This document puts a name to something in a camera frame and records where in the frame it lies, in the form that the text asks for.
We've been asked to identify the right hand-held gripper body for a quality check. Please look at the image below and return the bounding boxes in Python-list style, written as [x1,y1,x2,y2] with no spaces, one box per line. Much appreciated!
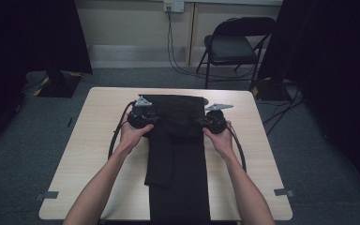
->
[203,102,235,135]

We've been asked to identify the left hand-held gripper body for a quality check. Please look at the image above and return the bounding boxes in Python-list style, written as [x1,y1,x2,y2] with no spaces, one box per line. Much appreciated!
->
[127,95,158,130]

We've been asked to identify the black pants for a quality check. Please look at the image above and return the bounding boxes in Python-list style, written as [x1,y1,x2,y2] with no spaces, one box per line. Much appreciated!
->
[138,93,213,225]

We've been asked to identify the person's right hand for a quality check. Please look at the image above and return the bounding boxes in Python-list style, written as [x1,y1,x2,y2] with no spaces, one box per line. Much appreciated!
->
[202,119,236,159]

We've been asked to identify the person's left hand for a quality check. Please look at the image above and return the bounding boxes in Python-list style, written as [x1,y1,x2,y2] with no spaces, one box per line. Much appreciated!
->
[117,113,156,156]

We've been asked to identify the black stand base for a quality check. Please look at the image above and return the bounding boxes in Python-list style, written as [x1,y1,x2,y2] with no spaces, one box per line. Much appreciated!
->
[250,77,293,102]
[37,69,83,99]

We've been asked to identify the black folding chair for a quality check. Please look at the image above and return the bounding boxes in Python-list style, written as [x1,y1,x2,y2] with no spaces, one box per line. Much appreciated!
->
[195,16,278,90]

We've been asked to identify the grey tape strip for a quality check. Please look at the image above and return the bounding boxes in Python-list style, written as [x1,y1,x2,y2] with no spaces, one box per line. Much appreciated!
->
[273,187,295,199]
[33,190,60,203]

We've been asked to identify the black curtain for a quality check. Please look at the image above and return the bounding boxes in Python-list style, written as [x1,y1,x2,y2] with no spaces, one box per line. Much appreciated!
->
[0,0,94,158]
[257,0,360,201]

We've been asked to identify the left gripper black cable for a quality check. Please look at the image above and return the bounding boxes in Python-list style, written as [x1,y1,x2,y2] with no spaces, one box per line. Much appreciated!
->
[107,99,137,161]

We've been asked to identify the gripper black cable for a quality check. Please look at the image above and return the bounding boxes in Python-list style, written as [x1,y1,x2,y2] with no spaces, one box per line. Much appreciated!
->
[226,122,248,174]
[107,99,137,161]

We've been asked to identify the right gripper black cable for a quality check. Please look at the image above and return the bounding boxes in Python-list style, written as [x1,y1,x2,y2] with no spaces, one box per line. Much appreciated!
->
[226,122,248,174]

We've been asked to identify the black floor cables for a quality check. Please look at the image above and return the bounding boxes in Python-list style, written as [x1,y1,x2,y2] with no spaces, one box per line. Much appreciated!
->
[262,83,306,137]

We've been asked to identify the black wall socket cables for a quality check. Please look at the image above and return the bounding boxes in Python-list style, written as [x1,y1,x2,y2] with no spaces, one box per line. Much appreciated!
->
[166,7,258,83]

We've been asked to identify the white wall socket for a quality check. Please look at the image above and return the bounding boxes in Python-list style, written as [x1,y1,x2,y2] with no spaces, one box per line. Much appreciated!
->
[163,0,186,14]

